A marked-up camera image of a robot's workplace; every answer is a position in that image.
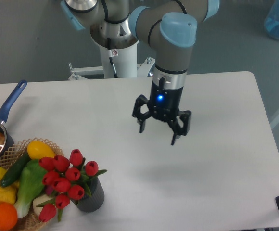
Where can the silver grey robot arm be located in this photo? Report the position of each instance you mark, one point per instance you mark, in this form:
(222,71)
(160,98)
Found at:
(169,29)

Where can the woven wicker basket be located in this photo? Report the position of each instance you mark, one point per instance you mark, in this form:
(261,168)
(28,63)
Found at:
(31,221)

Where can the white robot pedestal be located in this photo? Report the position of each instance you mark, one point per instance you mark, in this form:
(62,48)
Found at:
(118,59)

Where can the orange fruit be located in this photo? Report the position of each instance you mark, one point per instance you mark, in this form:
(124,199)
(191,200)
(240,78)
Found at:
(8,216)

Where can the yellow bell pepper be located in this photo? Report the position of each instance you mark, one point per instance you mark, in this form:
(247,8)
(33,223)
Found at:
(0,195)

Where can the green bok choy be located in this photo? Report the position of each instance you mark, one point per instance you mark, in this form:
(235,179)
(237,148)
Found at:
(30,187)

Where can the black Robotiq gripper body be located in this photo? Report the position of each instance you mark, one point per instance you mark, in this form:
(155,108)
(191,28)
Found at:
(164,104)

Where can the green cucumber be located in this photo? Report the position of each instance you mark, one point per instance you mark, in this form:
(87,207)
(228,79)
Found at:
(14,172)

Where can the white garlic bulb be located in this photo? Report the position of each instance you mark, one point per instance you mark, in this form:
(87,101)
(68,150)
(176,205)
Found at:
(39,200)

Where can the blue handled saucepan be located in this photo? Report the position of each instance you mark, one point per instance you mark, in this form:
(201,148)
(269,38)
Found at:
(4,113)

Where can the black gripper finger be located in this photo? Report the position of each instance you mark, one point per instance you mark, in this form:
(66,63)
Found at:
(180,124)
(142,117)

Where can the red tulip bouquet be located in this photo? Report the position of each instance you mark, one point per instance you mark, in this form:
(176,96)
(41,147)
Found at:
(68,179)

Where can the yellow squash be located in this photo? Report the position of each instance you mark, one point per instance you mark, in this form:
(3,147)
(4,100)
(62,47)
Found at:
(38,150)

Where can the dark grey ribbed vase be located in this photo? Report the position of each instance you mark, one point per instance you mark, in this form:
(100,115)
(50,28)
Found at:
(92,203)

